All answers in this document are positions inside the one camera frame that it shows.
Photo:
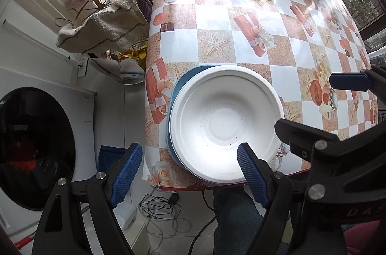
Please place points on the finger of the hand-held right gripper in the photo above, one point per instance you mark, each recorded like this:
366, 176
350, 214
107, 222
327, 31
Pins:
307, 140
346, 81

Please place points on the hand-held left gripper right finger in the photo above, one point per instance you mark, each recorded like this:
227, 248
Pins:
250, 176

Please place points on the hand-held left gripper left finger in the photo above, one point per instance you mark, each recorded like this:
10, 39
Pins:
126, 173

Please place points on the blue plate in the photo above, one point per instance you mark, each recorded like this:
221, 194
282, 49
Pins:
174, 98

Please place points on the blue bin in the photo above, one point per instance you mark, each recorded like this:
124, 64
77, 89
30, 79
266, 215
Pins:
108, 155

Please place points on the white box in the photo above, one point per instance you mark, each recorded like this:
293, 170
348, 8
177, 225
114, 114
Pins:
126, 212

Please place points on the person's jeans leg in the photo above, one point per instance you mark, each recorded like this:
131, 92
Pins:
235, 218

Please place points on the person's pink clothing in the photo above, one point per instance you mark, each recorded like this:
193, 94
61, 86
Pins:
366, 238

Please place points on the white washing machine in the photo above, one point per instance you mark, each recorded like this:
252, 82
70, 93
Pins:
39, 146

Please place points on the grey slipper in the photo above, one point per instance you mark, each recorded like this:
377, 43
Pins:
132, 70
105, 65

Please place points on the beige towel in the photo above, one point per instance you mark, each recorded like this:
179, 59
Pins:
105, 29

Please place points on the printed checkered tablecloth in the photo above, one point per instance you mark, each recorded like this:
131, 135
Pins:
211, 17

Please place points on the purple chair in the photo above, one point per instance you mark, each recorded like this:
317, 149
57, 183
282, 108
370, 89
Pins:
144, 6

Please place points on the white wall socket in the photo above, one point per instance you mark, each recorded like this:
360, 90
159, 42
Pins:
82, 66

